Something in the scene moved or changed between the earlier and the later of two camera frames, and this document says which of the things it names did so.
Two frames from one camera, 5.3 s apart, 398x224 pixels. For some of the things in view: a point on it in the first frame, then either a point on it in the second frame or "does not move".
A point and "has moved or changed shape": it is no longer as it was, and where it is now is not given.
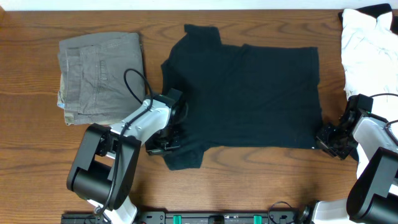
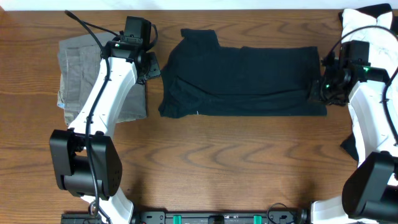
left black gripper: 153,150 -> 155,71
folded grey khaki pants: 92,88 does not move
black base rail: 186,218 does not move
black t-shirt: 242,95 has moved or changed shape
